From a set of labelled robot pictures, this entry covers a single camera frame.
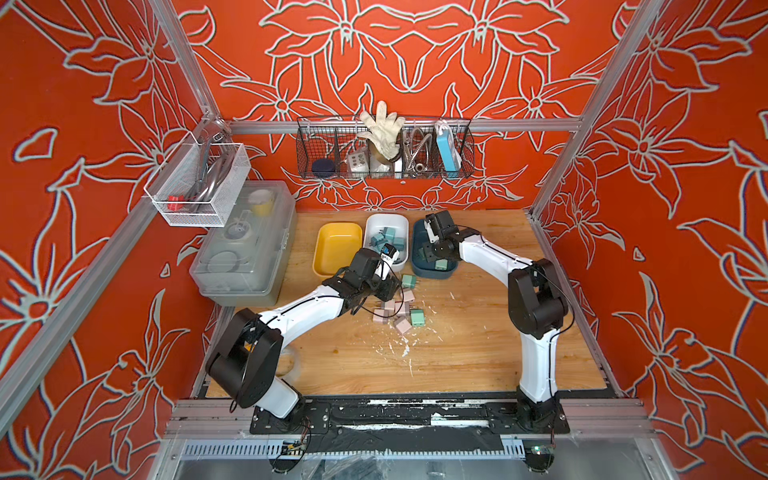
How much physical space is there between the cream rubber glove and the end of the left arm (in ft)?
1.16

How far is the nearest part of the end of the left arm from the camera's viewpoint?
63 cm

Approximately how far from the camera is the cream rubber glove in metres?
0.89
